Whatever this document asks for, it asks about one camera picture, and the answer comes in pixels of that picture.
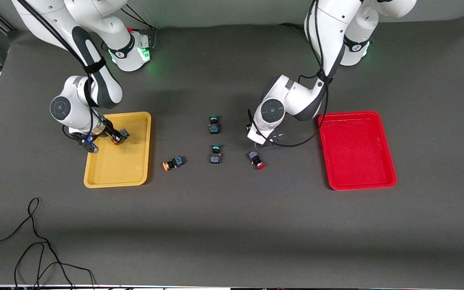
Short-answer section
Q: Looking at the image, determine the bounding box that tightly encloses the yellow push button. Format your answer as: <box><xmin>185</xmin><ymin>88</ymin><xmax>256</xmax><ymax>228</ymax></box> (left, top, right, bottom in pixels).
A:
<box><xmin>110</xmin><ymin>128</ymin><xmax>131</xmax><ymax>145</ymax></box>
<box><xmin>162</xmin><ymin>155</ymin><xmax>184</xmax><ymax>172</ymax></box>

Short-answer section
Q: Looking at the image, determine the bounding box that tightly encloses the dark grey table cloth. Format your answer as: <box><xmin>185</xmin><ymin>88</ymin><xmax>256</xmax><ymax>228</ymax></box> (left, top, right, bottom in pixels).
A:
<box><xmin>0</xmin><ymin>14</ymin><xmax>464</xmax><ymax>288</ymax></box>

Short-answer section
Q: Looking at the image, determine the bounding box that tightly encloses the black right base cable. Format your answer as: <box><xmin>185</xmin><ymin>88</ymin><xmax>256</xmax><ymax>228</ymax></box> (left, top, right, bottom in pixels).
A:
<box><xmin>120</xmin><ymin>6</ymin><xmax>158</xmax><ymax>49</ymax></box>

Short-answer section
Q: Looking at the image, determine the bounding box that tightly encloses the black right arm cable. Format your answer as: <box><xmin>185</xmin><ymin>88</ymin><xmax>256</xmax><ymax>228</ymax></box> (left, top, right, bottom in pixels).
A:
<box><xmin>16</xmin><ymin>0</ymin><xmax>108</xmax><ymax>141</ymax></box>

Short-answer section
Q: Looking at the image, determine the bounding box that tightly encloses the black base cable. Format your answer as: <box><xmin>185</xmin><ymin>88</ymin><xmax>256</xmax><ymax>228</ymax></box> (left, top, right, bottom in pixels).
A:
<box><xmin>120</xmin><ymin>6</ymin><xmax>158</xmax><ymax>49</ymax></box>
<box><xmin>278</xmin><ymin>23</ymin><xmax>309</xmax><ymax>33</ymax></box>

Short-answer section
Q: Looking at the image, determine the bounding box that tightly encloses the red plastic tray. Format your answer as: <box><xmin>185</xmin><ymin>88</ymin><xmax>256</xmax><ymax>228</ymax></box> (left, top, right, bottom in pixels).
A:
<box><xmin>317</xmin><ymin>111</ymin><xmax>398</xmax><ymax>191</ymax></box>

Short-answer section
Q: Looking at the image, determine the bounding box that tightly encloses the black left base cable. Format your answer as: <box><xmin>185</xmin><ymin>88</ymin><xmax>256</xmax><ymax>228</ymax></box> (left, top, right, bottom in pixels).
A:
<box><xmin>278</xmin><ymin>23</ymin><xmax>309</xmax><ymax>33</ymax></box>

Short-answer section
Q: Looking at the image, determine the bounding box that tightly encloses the loose black cable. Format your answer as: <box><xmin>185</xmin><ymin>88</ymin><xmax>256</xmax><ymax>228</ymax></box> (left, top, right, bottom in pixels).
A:
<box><xmin>0</xmin><ymin>197</ymin><xmax>97</xmax><ymax>290</ymax></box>

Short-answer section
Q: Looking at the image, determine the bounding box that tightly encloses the yellow plastic tray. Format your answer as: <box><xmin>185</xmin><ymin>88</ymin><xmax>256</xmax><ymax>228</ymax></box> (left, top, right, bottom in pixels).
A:
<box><xmin>83</xmin><ymin>112</ymin><xmax>152</xmax><ymax>189</ymax></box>

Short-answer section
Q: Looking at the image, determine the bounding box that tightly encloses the red push button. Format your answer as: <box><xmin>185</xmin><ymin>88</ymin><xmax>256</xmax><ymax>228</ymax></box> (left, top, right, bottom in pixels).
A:
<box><xmin>247</xmin><ymin>150</ymin><xmax>266</xmax><ymax>170</ymax></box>

